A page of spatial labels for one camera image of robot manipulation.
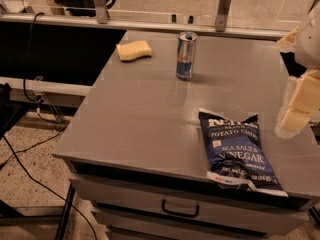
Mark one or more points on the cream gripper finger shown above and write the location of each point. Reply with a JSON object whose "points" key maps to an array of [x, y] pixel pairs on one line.
{"points": [[287, 43], [301, 100]]}

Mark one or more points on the black stand leg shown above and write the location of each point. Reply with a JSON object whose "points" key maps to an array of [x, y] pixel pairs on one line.
{"points": [[65, 214]]}

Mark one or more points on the grey drawer cabinet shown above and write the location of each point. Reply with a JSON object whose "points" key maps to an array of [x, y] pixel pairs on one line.
{"points": [[136, 139]]}

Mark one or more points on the right metal bracket post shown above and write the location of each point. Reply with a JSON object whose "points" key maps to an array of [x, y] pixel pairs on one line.
{"points": [[222, 15]]}

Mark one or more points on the metal bracket post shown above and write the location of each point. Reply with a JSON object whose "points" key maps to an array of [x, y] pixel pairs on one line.
{"points": [[222, 15], [101, 11]]}

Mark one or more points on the redbull can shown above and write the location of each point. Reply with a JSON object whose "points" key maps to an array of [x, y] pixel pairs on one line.
{"points": [[185, 55]]}

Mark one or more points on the black drawer handle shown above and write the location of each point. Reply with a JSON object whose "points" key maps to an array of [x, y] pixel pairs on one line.
{"points": [[180, 211]]}

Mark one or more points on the blue potato chip bag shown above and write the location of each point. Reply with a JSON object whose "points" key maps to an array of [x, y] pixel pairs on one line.
{"points": [[234, 154]]}

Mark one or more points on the yellow sponge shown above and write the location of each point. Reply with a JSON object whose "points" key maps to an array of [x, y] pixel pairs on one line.
{"points": [[133, 50]]}

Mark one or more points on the left metal bracket post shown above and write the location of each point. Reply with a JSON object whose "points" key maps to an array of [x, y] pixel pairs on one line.
{"points": [[101, 11]]}

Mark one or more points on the metal rail frame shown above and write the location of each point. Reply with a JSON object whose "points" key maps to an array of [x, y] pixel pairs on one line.
{"points": [[242, 33]]}

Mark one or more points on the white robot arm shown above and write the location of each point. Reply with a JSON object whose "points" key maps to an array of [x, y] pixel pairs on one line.
{"points": [[307, 42]]}

